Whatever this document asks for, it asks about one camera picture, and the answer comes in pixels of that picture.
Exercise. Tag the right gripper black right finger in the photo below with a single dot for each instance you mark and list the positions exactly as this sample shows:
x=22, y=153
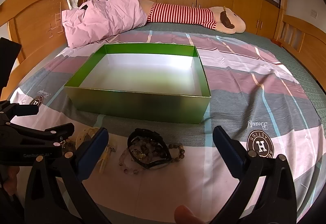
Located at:
x=277, y=199

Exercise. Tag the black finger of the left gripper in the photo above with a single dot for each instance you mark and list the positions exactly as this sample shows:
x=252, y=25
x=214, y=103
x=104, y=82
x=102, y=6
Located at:
x=58, y=133
x=14, y=109

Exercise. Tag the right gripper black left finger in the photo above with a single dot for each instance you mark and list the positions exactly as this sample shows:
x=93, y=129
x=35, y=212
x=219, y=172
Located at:
x=44, y=202

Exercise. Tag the black wrist watch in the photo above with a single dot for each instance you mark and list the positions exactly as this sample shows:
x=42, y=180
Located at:
x=148, y=149

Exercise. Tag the left hand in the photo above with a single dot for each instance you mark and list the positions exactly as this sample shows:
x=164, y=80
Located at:
x=10, y=181

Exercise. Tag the right hand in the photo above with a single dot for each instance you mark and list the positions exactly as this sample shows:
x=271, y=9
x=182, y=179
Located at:
x=183, y=215

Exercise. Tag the plaid bed sheet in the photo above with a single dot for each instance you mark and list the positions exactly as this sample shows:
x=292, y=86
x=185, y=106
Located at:
x=260, y=95

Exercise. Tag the wooden headboard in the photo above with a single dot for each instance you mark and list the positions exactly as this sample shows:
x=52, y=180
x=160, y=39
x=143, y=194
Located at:
x=36, y=25

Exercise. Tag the green cardboard box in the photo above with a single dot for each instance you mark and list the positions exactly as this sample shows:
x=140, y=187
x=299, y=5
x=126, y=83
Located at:
x=146, y=81

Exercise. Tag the pink crumpled pillow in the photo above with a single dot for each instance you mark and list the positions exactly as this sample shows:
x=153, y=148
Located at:
x=99, y=19

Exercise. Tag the wooden footboard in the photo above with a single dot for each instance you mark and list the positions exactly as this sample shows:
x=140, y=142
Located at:
x=306, y=43

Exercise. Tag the striped plush toy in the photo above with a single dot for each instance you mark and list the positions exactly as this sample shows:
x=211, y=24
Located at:
x=217, y=18

